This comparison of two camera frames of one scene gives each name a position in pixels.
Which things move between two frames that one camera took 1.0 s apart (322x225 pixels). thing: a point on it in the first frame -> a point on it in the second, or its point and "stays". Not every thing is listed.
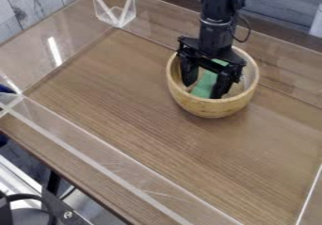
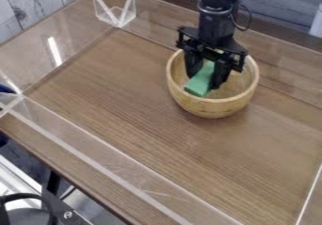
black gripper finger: x=223 y=84 -> x=221 y=70
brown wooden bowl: x=223 y=106 stays
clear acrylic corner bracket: x=116 y=16 stays
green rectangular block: x=205 y=84 stays
